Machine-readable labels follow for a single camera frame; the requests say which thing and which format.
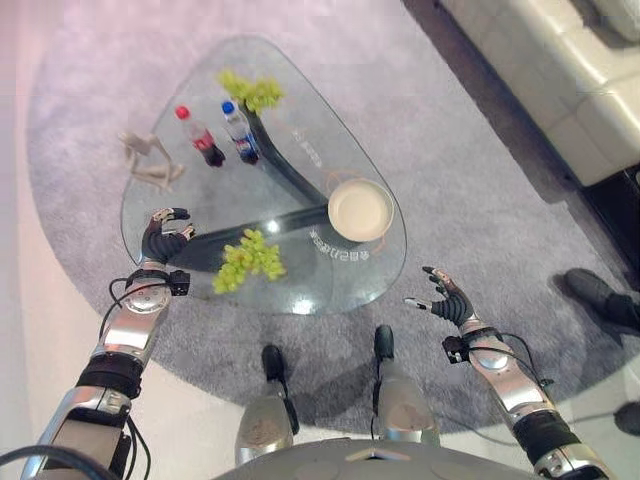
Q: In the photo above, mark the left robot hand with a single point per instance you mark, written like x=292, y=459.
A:
x=161, y=243

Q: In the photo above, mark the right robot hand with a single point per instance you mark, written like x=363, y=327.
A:
x=452, y=304

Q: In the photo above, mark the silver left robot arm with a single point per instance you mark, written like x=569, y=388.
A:
x=102, y=367

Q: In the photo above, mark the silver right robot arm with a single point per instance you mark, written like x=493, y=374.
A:
x=520, y=390

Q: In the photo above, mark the cream round plate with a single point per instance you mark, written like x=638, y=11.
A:
x=360, y=209

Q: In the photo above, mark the wooden mannequin figure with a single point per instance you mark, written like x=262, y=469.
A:
x=150, y=162

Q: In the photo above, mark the green grape bunch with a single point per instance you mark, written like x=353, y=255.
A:
x=254, y=90
x=247, y=261

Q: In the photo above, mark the grey round rug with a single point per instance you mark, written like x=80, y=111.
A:
x=450, y=210

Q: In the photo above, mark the silver right robot leg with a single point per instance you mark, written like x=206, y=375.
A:
x=400, y=395

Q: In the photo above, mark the silver robot leg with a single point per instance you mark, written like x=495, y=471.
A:
x=267, y=415
x=400, y=395

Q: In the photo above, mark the cola bottle red cap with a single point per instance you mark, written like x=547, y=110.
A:
x=199, y=137

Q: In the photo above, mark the black table base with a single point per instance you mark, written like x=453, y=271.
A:
x=280, y=200

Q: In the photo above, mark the cola bottle blue cap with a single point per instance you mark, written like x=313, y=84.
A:
x=240, y=132

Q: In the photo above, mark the glass coffee table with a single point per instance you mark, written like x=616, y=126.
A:
x=280, y=165

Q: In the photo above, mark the person's black shoe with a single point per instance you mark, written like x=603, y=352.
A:
x=600, y=295
x=629, y=418

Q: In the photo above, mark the silver robot torso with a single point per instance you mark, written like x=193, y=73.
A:
x=345, y=457

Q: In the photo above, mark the silver left robot leg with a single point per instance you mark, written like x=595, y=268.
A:
x=267, y=415

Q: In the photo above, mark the cream leather sofa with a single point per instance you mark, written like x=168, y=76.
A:
x=560, y=75

